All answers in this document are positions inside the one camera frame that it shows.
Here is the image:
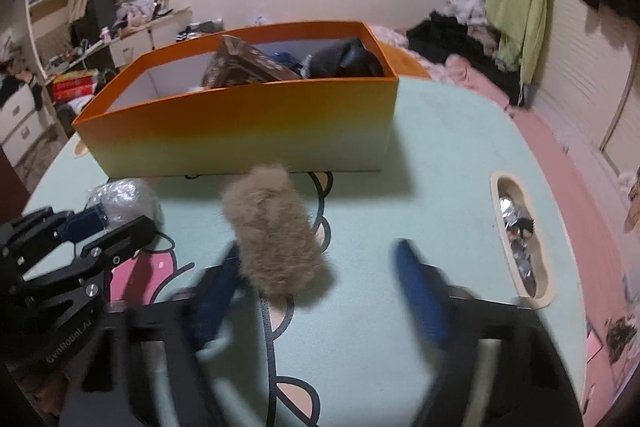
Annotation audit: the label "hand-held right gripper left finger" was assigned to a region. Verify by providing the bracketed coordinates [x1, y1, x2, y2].
[65, 242, 246, 427]

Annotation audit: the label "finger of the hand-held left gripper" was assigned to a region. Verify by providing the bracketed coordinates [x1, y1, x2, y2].
[0, 204, 111, 265]
[21, 215, 159, 304]

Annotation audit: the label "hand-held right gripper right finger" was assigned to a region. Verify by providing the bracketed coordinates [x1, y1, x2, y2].
[392, 237, 586, 427]

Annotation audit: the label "plastic white ball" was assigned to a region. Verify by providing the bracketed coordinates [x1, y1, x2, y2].
[85, 178, 163, 238]

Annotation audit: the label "beige fluffy ball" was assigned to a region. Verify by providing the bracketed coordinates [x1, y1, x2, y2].
[220, 163, 333, 300]

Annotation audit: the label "orange cardboard box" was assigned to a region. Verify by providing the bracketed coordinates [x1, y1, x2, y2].
[71, 21, 401, 178]

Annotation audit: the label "brown clear card box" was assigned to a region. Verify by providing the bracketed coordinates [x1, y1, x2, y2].
[201, 34, 303, 90]

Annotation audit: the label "black lace cloth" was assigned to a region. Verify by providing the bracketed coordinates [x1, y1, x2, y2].
[302, 38, 386, 78]

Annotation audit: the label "blue tin box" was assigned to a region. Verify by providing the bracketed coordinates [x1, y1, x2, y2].
[260, 51, 306, 75]

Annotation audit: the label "cartoon printed desktop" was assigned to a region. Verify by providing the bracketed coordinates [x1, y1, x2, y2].
[22, 77, 588, 427]

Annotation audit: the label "foil wrappers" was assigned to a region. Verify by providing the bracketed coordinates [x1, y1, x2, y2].
[497, 189, 538, 298]

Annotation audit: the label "white drawer unit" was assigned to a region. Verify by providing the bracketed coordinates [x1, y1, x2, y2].
[0, 82, 58, 168]

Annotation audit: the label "red packet box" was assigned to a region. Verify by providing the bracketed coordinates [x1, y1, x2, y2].
[50, 68, 100, 102]

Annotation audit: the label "white drawer cabinet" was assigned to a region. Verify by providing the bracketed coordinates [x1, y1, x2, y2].
[107, 6, 193, 68]

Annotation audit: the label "small dark cloth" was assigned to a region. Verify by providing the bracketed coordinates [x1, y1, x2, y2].
[605, 316, 638, 364]

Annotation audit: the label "grey and white clothes heap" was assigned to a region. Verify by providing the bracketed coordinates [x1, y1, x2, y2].
[175, 21, 224, 44]

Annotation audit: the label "beige crumpled cloth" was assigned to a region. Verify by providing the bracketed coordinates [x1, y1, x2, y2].
[622, 169, 640, 233]

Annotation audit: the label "white louvered wardrobe door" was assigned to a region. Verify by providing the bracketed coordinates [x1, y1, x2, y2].
[530, 0, 640, 188]

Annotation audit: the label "black clothes pile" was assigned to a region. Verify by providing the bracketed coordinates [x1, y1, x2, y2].
[406, 11, 526, 105]

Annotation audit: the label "white clothes pile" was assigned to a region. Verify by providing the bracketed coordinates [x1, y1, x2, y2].
[444, 0, 493, 28]

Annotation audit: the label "white wall shelf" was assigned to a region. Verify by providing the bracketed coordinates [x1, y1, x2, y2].
[22, 0, 81, 52]

